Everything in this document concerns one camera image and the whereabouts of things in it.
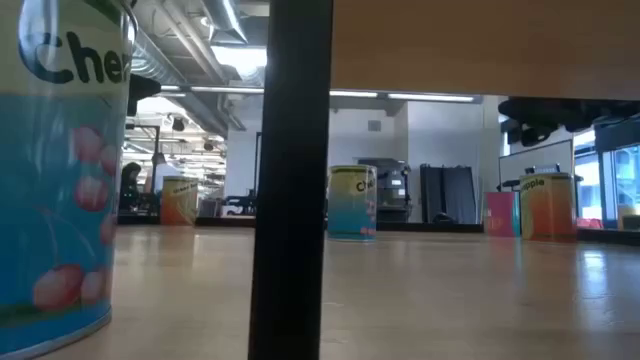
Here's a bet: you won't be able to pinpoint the silver corrugated ventilation duct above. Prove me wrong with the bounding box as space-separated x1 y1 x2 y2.
130 27 236 136

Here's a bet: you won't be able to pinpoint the green beans orange tin can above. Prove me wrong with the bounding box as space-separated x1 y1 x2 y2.
159 175 200 227

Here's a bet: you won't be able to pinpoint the black machine cabinet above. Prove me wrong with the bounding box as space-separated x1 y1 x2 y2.
357 158 412 224

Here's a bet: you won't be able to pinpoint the glass window wall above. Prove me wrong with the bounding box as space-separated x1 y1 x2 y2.
573 127 640 231

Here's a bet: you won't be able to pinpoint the pink tin can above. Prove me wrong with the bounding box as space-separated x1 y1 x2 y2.
483 191 522 238

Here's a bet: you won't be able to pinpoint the black metal stand frame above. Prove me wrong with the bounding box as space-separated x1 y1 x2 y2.
124 124 161 194

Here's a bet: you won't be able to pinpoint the whiteboard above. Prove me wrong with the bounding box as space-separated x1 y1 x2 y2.
498 139 575 194

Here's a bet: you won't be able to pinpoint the long ceiling light bar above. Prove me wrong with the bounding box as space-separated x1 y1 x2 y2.
387 92 475 104
159 84 265 97

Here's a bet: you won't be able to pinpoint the wooden shelf board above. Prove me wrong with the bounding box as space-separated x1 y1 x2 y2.
329 0 640 102

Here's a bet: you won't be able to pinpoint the silver smooth ventilation duct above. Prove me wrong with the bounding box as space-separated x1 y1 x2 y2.
201 0 249 45

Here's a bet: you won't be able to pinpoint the black shelf side panel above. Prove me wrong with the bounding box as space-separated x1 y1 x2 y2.
248 0 335 360

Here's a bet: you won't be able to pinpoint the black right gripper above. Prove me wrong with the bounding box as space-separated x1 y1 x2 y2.
498 98 640 148

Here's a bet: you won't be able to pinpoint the cherry label tin can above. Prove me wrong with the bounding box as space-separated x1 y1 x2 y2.
0 0 139 360

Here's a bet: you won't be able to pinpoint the short ceiling light bar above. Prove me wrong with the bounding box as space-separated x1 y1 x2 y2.
329 89 379 99

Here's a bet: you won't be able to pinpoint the pineapple label tin can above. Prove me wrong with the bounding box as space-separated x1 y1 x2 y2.
518 172 578 244

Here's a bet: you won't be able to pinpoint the person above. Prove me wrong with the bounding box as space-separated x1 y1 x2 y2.
118 161 144 211
149 152 181 194

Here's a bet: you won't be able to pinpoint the black curtain panels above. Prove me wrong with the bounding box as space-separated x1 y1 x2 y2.
419 163 479 225

